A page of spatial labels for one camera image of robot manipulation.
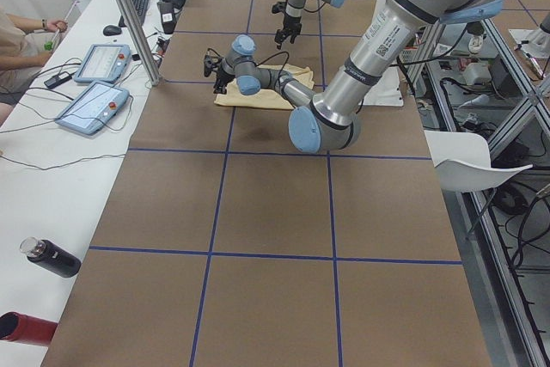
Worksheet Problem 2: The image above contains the black computer mouse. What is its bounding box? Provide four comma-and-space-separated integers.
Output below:
102, 25, 122, 37

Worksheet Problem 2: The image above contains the person right hand on mouse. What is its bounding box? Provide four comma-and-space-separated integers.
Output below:
45, 20, 68, 33

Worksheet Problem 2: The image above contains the near blue teach pendant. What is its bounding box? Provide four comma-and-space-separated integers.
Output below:
54, 81, 130, 136

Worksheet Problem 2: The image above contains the blue teach pendant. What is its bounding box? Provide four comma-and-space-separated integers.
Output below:
54, 81, 130, 136
72, 44, 131, 84

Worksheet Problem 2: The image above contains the far blue teach pendant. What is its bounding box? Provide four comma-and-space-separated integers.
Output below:
72, 44, 131, 84

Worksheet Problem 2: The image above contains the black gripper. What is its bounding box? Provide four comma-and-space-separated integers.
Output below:
214, 62, 235, 95
274, 15, 302, 50

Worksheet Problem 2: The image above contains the red water bottle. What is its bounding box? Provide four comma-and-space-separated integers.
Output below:
1, 312, 58, 346

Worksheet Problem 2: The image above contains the black computer keyboard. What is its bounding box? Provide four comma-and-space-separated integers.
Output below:
131, 0, 150, 25

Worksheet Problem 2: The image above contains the black water bottle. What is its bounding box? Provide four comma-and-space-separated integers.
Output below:
20, 237, 82, 278

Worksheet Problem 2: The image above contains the cream long-sleeve printed shirt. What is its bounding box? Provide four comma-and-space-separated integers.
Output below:
213, 63, 315, 112

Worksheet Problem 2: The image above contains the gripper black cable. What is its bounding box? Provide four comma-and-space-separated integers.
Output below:
254, 50, 290, 84

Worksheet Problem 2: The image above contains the seated person beige shirt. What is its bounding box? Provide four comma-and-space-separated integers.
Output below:
1, 9, 62, 99

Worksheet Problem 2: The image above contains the aluminium frame post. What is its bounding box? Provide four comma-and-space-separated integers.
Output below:
115, 0, 161, 86

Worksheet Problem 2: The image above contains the white plastic chair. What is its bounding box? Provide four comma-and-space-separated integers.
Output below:
425, 131, 533, 193

